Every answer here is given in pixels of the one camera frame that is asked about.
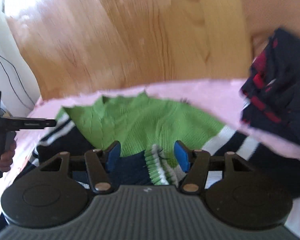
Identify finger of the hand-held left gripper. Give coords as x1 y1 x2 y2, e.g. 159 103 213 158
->
1 116 57 132

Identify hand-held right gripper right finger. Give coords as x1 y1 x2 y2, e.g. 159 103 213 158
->
174 140 256 195

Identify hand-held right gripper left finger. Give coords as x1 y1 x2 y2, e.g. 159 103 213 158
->
39 141 122 195

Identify green and navy knit sweater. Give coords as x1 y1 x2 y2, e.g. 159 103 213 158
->
31 92 300 201

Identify navy and red folded clothes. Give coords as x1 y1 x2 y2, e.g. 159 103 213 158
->
239 27 300 151

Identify person's left hand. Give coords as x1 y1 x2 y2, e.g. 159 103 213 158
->
0 139 17 173

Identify pink printed bedsheet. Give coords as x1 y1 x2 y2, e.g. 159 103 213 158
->
0 78 300 240

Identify wooden headboard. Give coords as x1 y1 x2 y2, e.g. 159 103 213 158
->
4 0 253 101

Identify brown dotted cushion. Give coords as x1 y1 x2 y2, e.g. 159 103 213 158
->
239 0 300 55

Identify black wall cable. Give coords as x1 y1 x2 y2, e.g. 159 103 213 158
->
0 42 35 111

